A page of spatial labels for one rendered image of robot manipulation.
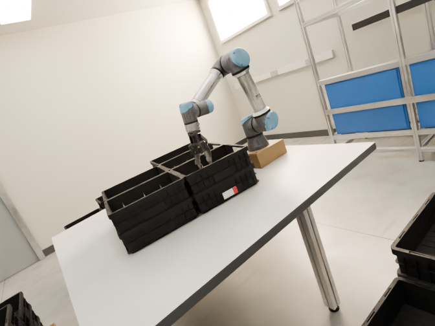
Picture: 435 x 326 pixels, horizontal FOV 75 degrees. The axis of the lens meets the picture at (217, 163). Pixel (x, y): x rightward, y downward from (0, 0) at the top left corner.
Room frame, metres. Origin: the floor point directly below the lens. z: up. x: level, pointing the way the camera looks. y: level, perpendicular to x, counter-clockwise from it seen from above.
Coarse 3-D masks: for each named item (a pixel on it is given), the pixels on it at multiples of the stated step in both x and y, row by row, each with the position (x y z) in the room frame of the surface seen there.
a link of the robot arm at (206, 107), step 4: (204, 100) 1.56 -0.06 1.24; (208, 100) 1.56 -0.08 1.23; (196, 104) 1.51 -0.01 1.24; (200, 104) 1.52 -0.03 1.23; (204, 104) 1.53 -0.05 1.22; (208, 104) 1.54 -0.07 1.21; (212, 104) 1.55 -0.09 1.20; (200, 108) 1.51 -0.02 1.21; (204, 108) 1.52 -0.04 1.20; (208, 108) 1.53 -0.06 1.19; (212, 108) 1.55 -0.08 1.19; (200, 112) 1.50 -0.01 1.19; (204, 112) 1.52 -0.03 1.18; (208, 112) 1.54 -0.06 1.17
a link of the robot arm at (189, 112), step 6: (186, 102) 1.47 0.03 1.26; (180, 108) 1.48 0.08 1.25; (186, 108) 1.47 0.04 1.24; (192, 108) 1.48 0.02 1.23; (198, 108) 1.50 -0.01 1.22; (186, 114) 1.47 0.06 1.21; (192, 114) 1.47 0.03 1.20; (198, 114) 1.50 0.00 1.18; (186, 120) 1.47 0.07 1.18; (192, 120) 1.47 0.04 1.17
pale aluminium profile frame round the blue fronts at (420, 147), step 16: (336, 0) 3.39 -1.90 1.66; (352, 0) 2.58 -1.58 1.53; (368, 0) 3.09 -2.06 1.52; (320, 16) 2.86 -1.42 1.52; (336, 16) 3.35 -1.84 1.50; (304, 32) 3.04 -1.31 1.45; (400, 32) 2.34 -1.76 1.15; (432, 32) 2.67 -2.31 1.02; (400, 48) 2.33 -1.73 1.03; (432, 48) 2.69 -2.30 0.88; (400, 64) 2.35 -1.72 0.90; (320, 96) 3.05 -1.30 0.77; (416, 96) 2.27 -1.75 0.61; (432, 96) 2.18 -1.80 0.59; (336, 112) 2.91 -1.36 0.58; (416, 112) 2.87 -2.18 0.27; (416, 128) 2.33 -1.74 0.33; (432, 128) 2.25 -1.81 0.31; (416, 144) 2.35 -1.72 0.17
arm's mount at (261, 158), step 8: (272, 144) 1.83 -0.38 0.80; (280, 144) 1.85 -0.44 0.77; (248, 152) 1.87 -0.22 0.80; (256, 152) 1.77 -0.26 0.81; (264, 152) 1.77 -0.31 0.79; (272, 152) 1.80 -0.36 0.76; (280, 152) 1.84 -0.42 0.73; (256, 160) 1.76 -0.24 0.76; (264, 160) 1.76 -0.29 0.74; (272, 160) 1.79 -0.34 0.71; (256, 168) 1.78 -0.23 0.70
